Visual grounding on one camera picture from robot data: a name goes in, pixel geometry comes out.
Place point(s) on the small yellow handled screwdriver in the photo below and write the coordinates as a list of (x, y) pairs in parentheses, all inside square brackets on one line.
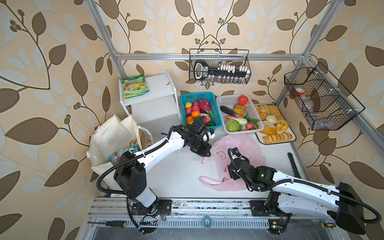
[(328, 225)]

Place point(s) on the red tomato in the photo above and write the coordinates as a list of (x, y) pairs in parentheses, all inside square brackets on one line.
[(243, 100)]

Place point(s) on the white two-tier shelf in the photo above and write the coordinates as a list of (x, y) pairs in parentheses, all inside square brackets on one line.
[(160, 102)]

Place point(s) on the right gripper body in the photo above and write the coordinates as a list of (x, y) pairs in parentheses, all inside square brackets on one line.
[(233, 175)]

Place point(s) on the pink dragon fruit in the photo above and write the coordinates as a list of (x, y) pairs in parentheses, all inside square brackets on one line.
[(205, 107)]

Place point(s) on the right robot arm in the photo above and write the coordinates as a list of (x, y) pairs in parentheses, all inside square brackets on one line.
[(290, 195)]

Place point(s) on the black wire basket with bottles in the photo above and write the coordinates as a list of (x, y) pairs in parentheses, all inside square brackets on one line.
[(219, 66)]

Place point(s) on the green snack bag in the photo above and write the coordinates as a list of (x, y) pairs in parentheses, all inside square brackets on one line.
[(134, 86)]

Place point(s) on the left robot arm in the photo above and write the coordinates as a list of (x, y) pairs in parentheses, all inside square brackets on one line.
[(131, 172)]

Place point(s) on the orange fruit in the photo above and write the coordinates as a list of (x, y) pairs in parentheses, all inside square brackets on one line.
[(195, 114)]

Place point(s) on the bread tray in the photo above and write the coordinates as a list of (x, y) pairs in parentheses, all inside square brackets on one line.
[(276, 129)]

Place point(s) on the black yellow screwdriver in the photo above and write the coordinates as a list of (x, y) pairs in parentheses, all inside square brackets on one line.
[(113, 224)]

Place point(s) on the pink plastic grocery bag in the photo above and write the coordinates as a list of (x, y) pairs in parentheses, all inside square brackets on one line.
[(219, 154)]

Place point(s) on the purple eggplant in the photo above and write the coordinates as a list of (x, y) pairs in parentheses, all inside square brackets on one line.
[(229, 112)]

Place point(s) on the cream canvas tote bag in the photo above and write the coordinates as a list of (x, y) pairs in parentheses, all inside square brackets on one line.
[(114, 135)]

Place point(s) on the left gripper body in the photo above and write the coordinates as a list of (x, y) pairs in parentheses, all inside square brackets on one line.
[(198, 143)]

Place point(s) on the teal plastic fruit basket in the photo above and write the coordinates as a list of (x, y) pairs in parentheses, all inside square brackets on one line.
[(214, 122)]

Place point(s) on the black wire wall basket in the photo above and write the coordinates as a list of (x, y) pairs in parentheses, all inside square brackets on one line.
[(326, 103)]

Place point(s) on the green cabbage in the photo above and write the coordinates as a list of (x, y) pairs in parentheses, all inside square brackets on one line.
[(233, 125)]

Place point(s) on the white plastic vegetable basket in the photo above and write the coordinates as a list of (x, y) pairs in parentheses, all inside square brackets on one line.
[(250, 119)]

